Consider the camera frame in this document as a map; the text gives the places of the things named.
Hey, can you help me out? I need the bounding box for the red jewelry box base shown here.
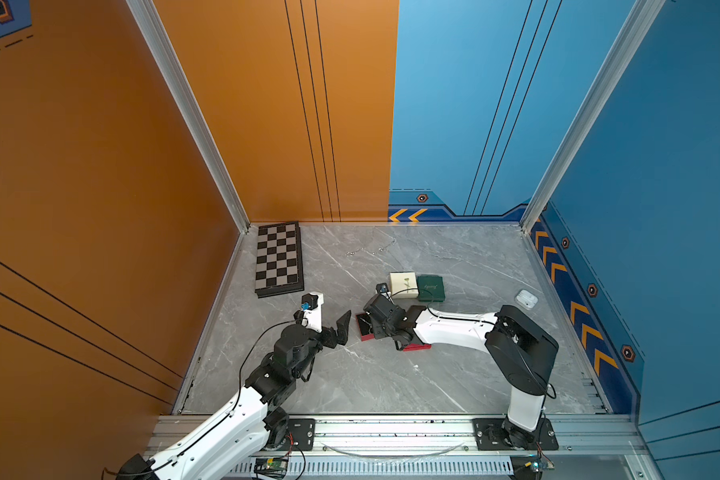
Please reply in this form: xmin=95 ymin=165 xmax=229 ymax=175
xmin=355 ymin=313 xmax=375 ymax=341

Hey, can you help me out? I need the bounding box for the cream booklet with flower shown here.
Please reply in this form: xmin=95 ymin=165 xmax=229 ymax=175
xmin=389 ymin=272 xmax=419 ymax=299

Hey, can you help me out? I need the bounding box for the green jewelry box lid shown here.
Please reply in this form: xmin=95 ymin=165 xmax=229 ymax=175
xmin=417 ymin=274 xmax=446 ymax=302

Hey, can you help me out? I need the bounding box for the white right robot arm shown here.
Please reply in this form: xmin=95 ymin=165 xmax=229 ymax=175
xmin=358 ymin=293 xmax=559 ymax=450

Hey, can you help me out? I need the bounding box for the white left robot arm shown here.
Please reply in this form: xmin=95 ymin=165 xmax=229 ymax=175
xmin=103 ymin=311 xmax=352 ymax=479

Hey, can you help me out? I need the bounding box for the black and silver chessboard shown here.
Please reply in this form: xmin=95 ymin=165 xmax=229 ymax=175
xmin=254 ymin=221 xmax=305 ymax=298

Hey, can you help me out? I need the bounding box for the white earbuds case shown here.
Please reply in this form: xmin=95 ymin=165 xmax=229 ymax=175
xmin=515 ymin=289 xmax=538 ymax=310

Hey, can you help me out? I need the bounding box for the left green circuit board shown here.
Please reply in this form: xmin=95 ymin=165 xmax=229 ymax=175
xmin=252 ymin=457 xmax=290 ymax=480

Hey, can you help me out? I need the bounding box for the green circuit board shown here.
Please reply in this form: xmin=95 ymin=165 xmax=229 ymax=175
xmin=252 ymin=457 xmax=290 ymax=480
xmin=509 ymin=457 xmax=555 ymax=480

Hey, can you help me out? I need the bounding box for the right green circuit board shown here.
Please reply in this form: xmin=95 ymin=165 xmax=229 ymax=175
xmin=509 ymin=457 xmax=555 ymax=480

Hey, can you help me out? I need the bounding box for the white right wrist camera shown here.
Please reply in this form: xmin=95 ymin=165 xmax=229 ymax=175
xmin=376 ymin=283 xmax=391 ymax=299

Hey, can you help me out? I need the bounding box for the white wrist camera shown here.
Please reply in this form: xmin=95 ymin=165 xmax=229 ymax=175
xmin=297 ymin=292 xmax=324 ymax=333
xmin=376 ymin=283 xmax=391 ymax=299

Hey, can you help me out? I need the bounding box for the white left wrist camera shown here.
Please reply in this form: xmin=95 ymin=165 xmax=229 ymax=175
xmin=297 ymin=292 xmax=324 ymax=333

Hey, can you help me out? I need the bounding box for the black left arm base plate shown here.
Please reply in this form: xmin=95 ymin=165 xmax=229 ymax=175
xmin=264 ymin=418 xmax=316 ymax=452

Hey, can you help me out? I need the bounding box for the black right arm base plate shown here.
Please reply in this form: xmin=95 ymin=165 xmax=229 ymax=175
xmin=472 ymin=416 xmax=559 ymax=451

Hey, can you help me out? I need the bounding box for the silver aluminium corner post left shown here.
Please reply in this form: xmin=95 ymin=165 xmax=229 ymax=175
xmin=126 ymin=0 xmax=250 ymax=233

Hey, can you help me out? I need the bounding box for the silver aluminium corner post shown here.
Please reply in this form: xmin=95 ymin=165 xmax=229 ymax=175
xmin=519 ymin=0 xmax=665 ymax=234
xmin=126 ymin=0 xmax=250 ymax=233

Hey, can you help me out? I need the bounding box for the silver aluminium corner post right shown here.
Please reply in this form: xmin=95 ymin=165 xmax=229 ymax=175
xmin=519 ymin=0 xmax=665 ymax=234

